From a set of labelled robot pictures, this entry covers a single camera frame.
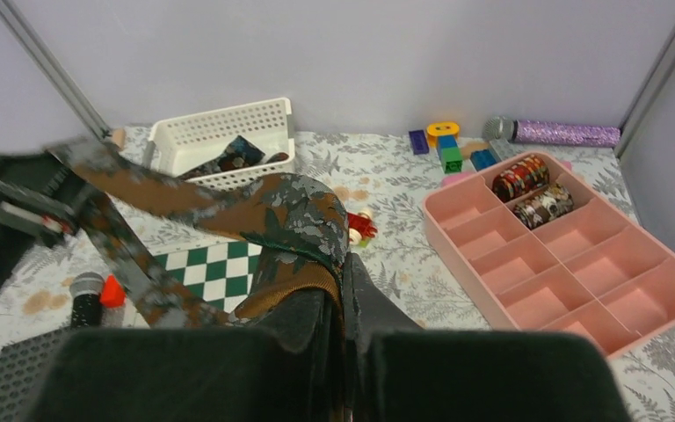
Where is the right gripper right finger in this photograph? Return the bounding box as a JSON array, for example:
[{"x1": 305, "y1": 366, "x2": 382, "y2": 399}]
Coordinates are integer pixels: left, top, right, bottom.
[{"x1": 345, "y1": 254, "x2": 629, "y2": 421}]

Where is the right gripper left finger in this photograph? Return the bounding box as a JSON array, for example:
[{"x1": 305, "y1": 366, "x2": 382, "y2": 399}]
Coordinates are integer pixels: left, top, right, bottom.
[{"x1": 25, "y1": 287, "x2": 345, "y2": 422}]

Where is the brown floral tie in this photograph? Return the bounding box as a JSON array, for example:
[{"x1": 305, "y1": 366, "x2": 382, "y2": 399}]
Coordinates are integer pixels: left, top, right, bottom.
[{"x1": 46, "y1": 137, "x2": 352, "y2": 422}]

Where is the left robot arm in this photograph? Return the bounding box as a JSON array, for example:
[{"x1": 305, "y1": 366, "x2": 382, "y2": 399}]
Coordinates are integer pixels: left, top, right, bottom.
[{"x1": 0, "y1": 152, "x2": 95, "y2": 290}]

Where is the green white chessboard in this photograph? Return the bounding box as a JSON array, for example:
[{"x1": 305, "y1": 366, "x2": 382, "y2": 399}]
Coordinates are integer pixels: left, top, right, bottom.
[{"x1": 151, "y1": 241, "x2": 261, "y2": 312}]

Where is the red toy car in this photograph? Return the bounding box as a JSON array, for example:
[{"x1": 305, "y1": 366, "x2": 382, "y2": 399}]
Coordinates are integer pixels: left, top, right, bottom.
[{"x1": 348, "y1": 207, "x2": 378, "y2": 247}]

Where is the pink compartment tray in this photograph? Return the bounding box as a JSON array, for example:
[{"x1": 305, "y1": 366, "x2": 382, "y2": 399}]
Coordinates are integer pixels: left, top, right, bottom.
[{"x1": 424, "y1": 152, "x2": 675, "y2": 357}]

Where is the pink cylinder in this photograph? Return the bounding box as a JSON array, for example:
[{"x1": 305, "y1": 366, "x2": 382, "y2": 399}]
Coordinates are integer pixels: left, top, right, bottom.
[{"x1": 440, "y1": 171, "x2": 476, "y2": 187}]

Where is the small red block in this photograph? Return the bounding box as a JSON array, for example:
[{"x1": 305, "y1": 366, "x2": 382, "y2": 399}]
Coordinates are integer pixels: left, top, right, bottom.
[{"x1": 99, "y1": 274, "x2": 126, "y2": 309}]

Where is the green block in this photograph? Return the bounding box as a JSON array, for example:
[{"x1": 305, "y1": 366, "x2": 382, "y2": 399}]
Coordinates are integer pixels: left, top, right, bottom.
[{"x1": 439, "y1": 147, "x2": 463, "y2": 174}]

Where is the blue block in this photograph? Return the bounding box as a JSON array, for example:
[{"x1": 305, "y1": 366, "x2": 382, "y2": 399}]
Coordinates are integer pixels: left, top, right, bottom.
[{"x1": 470, "y1": 149, "x2": 497, "y2": 171}]

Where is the brown rolled tie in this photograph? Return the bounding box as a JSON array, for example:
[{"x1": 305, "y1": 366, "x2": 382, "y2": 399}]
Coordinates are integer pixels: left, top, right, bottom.
[{"x1": 512, "y1": 183, "x2": 575, "y2": 229}]

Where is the purple block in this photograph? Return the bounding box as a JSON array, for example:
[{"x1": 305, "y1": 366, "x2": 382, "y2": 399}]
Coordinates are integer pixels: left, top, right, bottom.
[{"x1": 408, "y1": 130, "x2": 430, "y2": 156}]

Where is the black microphone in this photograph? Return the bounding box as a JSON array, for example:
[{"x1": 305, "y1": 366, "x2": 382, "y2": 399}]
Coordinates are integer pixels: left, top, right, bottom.
[{"x1": 69, "y1": 273, "x2": 105, "y2": 329}]

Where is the red rolled tie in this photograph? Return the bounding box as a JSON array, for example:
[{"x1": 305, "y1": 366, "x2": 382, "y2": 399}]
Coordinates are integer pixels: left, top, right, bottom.
[{"x1": 491, "y1": 155, "x2": 550, "y2": 202}]

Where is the white plastic basket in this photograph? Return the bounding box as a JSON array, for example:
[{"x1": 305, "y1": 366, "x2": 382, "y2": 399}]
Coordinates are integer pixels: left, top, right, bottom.
[{"x1": 143, "y1": 97, "x2": 296, "y2": 190}]

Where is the purple glitter microphone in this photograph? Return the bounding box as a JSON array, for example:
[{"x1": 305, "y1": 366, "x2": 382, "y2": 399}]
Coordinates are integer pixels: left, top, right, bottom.
[{"x1": 482, "y1": 116, "x2": 621, "y2": 148}]

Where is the grey lego baseplate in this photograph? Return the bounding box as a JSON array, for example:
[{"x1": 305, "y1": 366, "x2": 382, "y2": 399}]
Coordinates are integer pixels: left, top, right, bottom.
[{"x1": 0, "y1": 327, "x2": 70, "y2": 421}]

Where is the wooden block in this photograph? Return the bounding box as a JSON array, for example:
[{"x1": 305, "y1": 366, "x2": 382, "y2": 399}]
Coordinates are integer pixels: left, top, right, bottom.
[{"x1": 110, "y1": 128, "x2": 126, "y2": 150}]

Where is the yellow ring block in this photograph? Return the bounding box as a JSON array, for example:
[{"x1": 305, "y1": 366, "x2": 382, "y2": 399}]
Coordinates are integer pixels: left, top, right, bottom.
[{"x1": 425, "y1": 121, "x2": 461, "y2": 148}]

